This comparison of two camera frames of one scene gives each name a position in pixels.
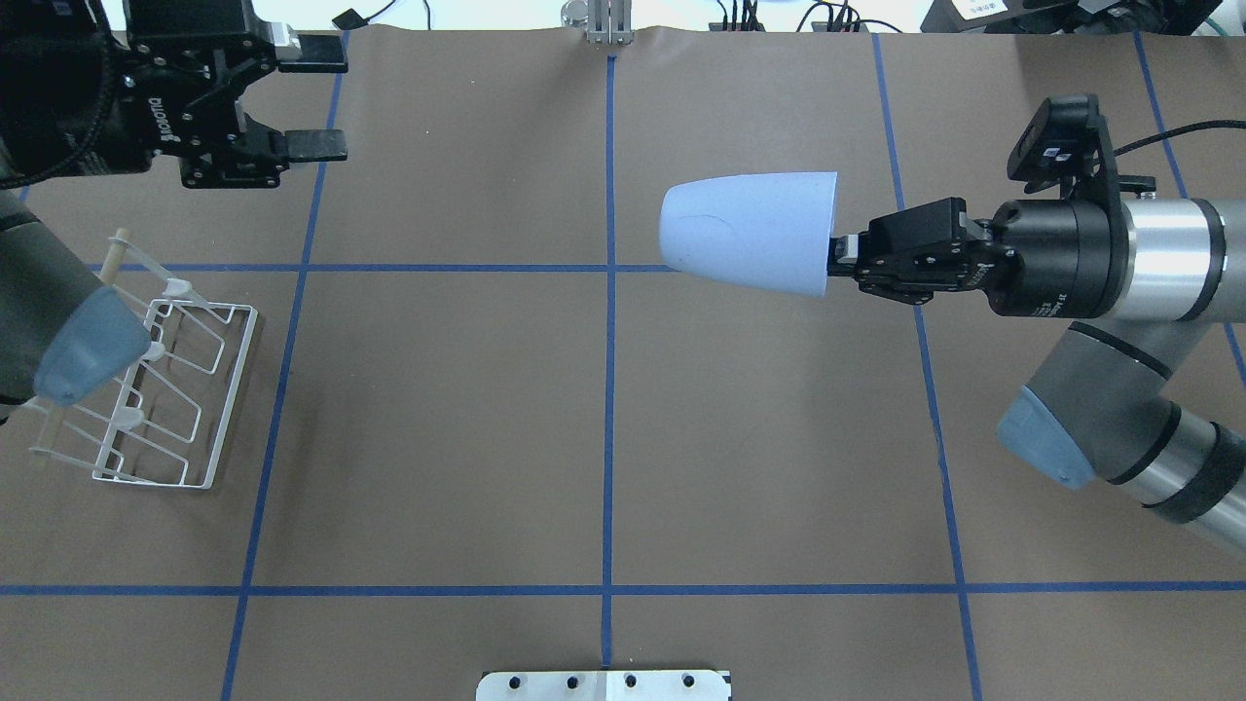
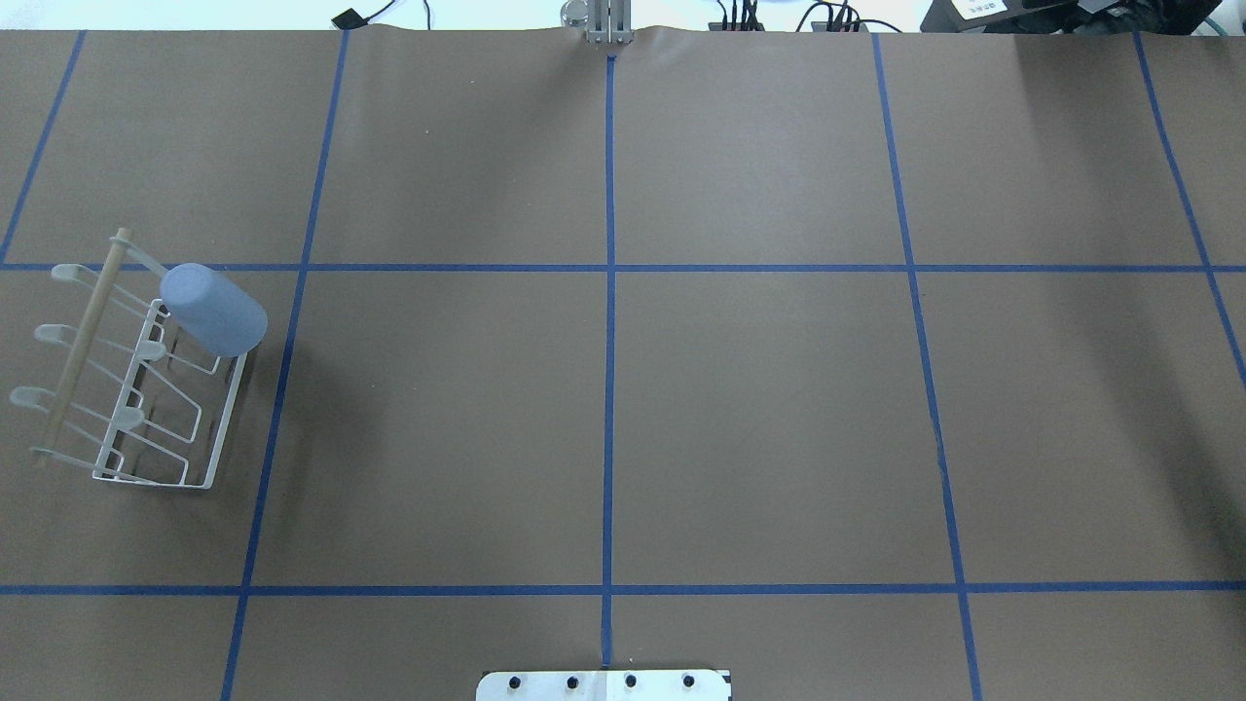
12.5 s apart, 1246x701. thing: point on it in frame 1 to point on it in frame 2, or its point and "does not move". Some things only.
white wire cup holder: x=179 y=398 does not move
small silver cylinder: x=574 y=14 does not move
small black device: x=348 y=19 does not move
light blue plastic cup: x=769 y=230 to x=209 y=313
